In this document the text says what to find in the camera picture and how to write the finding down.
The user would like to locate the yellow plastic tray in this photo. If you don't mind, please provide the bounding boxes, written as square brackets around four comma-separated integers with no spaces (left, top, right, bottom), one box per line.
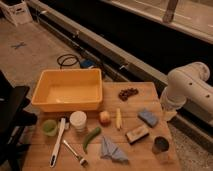
[32,69,103,112]

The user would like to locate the metal cup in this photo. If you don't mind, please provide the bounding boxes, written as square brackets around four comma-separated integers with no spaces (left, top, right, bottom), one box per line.
[152,136,170,163]

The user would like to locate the white cardboard box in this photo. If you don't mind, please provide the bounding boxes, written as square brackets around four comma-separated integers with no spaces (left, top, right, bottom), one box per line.
[0,0,32,26]

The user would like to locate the red apple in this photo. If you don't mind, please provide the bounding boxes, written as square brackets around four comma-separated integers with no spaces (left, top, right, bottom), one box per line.
[99,111,111,126]

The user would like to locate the blue cloth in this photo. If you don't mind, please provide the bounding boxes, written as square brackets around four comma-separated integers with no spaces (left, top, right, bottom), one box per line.
[100,136,129,163]

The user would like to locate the yellow banana piece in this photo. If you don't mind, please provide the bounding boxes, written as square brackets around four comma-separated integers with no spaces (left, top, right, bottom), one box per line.
[116,108,122,130]

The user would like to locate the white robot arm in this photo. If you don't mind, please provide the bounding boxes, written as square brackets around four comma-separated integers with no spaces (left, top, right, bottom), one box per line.
[160,62,213,121]

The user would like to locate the black whiteboard eraser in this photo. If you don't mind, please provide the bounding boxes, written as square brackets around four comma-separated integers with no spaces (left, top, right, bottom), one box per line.
[125,125,149,145]

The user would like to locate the green plastic cup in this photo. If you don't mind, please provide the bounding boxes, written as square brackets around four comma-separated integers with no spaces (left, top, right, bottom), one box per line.
[42,119,58,137]

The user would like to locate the black coiled cable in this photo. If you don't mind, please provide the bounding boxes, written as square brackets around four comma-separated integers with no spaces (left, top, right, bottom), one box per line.
[56,53,81,70]

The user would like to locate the white handled knife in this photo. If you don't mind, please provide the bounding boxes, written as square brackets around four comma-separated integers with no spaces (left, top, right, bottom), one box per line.
[50,117,66,168]

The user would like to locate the bunch of dark grapes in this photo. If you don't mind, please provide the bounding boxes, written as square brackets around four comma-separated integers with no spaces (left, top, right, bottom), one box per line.
[118,88,139,101]

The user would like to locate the white paper cup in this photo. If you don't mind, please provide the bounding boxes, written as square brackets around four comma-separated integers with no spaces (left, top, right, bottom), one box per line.
[70,111,87,132]

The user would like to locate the black chair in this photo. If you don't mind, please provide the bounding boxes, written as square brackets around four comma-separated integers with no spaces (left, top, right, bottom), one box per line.
[0,70,37,171]

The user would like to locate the blue sponge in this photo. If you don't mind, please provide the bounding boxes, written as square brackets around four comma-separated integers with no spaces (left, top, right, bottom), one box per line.
[138,109,158,127]

